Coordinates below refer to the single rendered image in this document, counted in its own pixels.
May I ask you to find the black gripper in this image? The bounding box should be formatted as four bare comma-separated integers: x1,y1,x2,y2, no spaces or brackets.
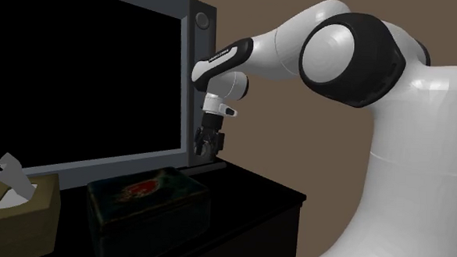
193,112,227,157

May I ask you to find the tan tissue box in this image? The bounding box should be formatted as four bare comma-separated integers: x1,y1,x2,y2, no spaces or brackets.
0,152,64,257

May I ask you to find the black cabinet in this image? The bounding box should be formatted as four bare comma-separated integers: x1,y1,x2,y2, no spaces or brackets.
37,152,309,257

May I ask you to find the grey framed television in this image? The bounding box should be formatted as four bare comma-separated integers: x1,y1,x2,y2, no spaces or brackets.
0,0,233,196

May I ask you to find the dark box with red print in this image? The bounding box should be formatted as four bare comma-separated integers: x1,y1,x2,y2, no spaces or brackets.
84,162,213,257

